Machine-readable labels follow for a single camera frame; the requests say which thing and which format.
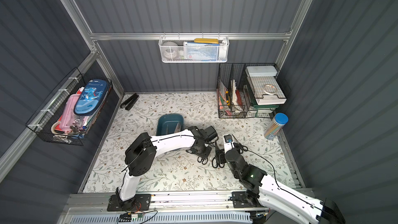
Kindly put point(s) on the blue dinosaur pencil case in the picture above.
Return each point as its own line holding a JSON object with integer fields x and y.
{"x": 92, "y": 97}

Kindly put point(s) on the black wire side basket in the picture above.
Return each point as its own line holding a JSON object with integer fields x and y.
{"x": 45, "y": 122}

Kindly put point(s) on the grid pattern notebook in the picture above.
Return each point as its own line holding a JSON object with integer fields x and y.
{"x": 256, "y": 85}

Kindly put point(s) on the pink pencil case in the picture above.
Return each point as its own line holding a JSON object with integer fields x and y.
{"x": 68, "y": 117}

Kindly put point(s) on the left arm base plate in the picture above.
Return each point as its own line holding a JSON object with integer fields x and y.
{"x": 139, "y": 202}

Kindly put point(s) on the white box on organizer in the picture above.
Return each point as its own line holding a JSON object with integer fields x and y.
{"x": 261, "y": 71}

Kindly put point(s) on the pink kitchen scissors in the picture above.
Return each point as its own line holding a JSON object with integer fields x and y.
{"x": 178, "y": 127}

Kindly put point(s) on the black stapler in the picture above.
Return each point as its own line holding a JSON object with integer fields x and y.
{"x": 129, "y": 103}

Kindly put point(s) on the teal plastic storage box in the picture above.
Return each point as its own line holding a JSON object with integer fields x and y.
{"x": 167, "y": 124}

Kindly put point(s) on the aluminium front rail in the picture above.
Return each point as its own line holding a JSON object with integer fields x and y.
{"x": 179, "y": 203}

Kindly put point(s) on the white tape roll in basket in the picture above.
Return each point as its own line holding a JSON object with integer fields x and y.
{"x": 169, "y": 50}

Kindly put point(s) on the small black scissors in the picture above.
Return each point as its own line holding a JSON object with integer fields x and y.
{"x": 202, "y": 161}

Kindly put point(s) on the white wire wall basket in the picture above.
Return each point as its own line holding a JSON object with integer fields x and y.
{"x": 223, "y": 51}

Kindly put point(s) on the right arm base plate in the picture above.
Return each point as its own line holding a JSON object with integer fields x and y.
{"x": 242, "y": 199}

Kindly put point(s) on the black wire desk organizer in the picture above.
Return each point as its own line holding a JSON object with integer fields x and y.
{"x": 235, "y": 99}

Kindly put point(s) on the blue packet in basket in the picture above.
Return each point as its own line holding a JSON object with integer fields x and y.
{"x": 201, "y": 52}

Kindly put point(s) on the tape roll on notebook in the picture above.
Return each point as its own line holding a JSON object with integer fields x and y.
{"x": 269, "y": 89}

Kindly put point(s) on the large black scissors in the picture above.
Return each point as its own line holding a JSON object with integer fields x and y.
{"x": 219, "y": 159}

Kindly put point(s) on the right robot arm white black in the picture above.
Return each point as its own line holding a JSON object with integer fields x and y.
{"x": 264, "y": 189}

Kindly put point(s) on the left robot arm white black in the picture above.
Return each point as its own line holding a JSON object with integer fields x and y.
{"x": 141, "y": 154}

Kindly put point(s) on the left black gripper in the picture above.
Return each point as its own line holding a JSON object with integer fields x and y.
{"x": 202, "y": 152}

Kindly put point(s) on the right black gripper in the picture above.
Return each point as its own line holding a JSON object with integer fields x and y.
{"x": 220, "y": 154}

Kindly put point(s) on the blue lid pencil tube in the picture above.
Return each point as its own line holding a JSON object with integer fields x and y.
{"x": 277, "y": 123}

